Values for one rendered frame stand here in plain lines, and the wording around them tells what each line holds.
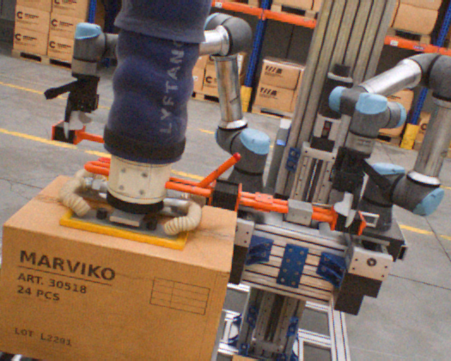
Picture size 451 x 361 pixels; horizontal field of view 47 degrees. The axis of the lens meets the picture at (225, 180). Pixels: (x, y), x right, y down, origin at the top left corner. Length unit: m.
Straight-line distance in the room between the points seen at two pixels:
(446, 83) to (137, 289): 1.14
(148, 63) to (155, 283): 0.56
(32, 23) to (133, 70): 8.24
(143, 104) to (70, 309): 0.59
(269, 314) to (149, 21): 1.42
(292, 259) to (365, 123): 0.77
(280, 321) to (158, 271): 1.03
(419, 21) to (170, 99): 7.48
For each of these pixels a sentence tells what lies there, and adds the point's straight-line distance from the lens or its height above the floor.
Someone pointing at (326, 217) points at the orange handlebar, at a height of 1.21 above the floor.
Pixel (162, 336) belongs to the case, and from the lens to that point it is 1.49.
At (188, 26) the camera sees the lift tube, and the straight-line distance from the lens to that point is 1.32.
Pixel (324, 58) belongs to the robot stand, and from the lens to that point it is 2.02.
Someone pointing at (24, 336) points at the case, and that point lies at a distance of 1.61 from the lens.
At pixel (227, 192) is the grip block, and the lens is 1.43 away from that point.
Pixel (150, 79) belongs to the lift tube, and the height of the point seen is 1.49.
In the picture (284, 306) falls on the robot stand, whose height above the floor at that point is 0.55.
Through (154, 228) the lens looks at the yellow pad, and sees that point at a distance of 1.43.
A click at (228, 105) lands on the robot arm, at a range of 1.96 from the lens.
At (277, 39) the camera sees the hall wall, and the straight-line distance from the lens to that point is 9.79.
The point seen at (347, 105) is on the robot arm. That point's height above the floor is 1.50.
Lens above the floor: 1.73
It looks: 19 degrees down
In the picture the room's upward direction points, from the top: 12 degrees clockwise
